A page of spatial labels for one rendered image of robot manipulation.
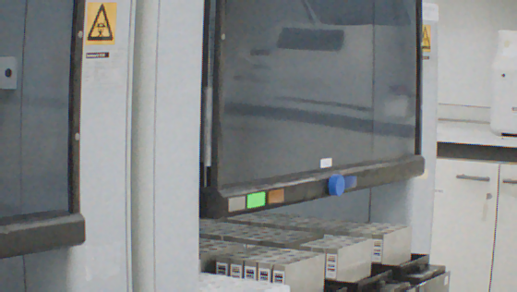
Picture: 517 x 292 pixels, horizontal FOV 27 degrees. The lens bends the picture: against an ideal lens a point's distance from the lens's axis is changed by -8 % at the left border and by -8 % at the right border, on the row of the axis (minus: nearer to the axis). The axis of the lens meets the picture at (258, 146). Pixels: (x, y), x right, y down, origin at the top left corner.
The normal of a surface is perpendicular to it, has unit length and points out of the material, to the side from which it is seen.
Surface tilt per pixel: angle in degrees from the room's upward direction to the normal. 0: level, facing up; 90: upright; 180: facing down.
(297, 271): 90
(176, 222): 90
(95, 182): 90
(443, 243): 90
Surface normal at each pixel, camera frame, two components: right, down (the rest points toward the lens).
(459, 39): -0.53, 0.06
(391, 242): 0.84, 0.07
